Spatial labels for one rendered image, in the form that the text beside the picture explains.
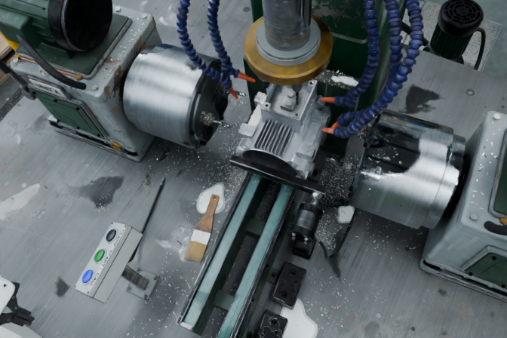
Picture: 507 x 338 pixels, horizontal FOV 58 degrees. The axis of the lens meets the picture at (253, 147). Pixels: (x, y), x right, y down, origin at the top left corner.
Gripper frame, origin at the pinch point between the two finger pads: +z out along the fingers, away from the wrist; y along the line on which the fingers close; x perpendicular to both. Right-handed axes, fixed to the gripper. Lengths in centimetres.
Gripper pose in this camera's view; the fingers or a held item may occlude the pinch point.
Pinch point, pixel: (21, 316)
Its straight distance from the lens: 107.5
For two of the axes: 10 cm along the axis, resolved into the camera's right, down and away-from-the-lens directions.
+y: 4.0, -8.3, 4.0
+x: -7.3, -0.2, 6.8
